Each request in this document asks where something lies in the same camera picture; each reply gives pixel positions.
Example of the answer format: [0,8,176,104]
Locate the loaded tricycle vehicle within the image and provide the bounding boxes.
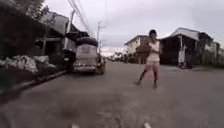
[62,31,107,76]

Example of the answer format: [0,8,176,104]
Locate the beige building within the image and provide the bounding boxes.
[123,34,152,65]

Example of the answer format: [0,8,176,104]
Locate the utility pole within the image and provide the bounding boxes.
[63,9,76,50]
[95,20,107,51]

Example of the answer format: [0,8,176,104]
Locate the grey asphalt road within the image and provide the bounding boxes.
[0,60,224,128]

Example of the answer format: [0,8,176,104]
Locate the person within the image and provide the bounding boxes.
[134,29,162,90]

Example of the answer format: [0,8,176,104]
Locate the dark wooden house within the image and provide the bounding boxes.
[34,10,81,58]

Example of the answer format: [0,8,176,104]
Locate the dark shed building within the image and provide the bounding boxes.
[159,26,218,70]

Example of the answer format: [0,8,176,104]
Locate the concrete kerb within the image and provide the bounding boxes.
[0,69,68,98]

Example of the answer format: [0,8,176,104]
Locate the green tree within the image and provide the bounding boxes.
[13,0,51,22]

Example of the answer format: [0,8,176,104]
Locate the overhead wires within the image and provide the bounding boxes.
[66,0,109,38]

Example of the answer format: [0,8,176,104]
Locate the dark overgrown wall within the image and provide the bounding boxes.
[0,2,61,88]

